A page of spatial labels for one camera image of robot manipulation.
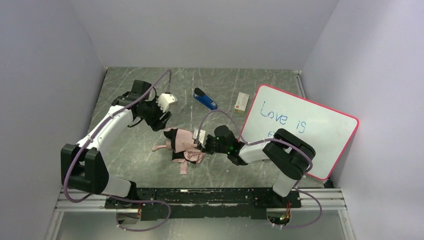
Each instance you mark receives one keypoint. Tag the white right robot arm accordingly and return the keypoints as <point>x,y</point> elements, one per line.
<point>291,155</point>

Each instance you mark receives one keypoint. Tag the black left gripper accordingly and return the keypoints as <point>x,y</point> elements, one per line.
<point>160,119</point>

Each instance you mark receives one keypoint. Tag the pink and black folding umbrella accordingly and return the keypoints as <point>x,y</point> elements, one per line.
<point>184,149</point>

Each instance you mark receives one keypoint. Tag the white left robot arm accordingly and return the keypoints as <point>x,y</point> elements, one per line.
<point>82,164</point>

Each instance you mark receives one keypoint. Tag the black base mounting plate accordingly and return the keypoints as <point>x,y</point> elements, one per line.
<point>196,203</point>

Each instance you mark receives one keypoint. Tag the blue and black stapler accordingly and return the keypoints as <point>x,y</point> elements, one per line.
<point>204,99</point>

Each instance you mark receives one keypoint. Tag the small white staple box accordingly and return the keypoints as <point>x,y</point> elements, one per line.
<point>241,103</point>

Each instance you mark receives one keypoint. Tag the aluminium rail frame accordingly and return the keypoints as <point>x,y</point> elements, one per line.
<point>331,199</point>

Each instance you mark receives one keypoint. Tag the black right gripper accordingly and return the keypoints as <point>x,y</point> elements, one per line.
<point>205,145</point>

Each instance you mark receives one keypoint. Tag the pink framed whiteboard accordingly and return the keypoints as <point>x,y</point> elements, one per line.
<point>327,130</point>

